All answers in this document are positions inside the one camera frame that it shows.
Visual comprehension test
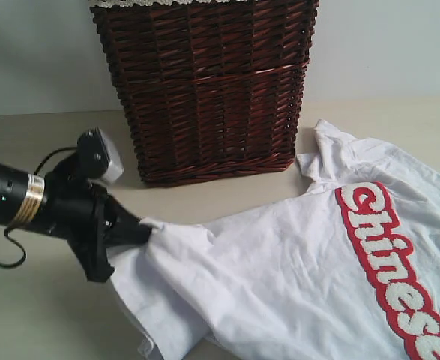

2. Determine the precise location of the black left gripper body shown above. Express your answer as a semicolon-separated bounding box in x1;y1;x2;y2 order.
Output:
31;171;114;283

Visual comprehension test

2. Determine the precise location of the white t-shirt with red lettering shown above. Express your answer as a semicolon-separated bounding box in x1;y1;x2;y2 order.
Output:
108;120;440;359

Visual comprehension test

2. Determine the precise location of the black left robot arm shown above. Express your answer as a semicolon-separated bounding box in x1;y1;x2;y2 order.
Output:
0;154;152;283

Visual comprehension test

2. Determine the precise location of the dark brown wicker basket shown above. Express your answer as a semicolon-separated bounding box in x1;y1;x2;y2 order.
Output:
89;1;319;186

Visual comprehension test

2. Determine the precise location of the grey left wrist camera module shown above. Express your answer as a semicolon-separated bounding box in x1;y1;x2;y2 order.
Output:
76;127;124;185

